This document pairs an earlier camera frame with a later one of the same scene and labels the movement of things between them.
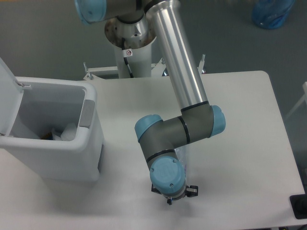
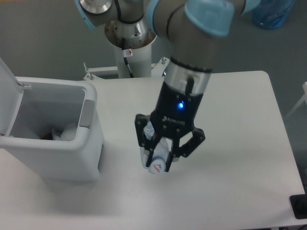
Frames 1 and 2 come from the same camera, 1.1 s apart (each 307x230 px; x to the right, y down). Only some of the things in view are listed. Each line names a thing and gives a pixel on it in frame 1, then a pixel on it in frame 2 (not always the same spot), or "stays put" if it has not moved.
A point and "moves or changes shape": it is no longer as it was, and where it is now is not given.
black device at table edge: (299, 203) stays put
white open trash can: (30, 107) stays put
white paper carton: (68, 133) stays put
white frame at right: (304, 97) stays put
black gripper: (191, 191) → (174, 115)
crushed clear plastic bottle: (184, 155) moves or changes shape
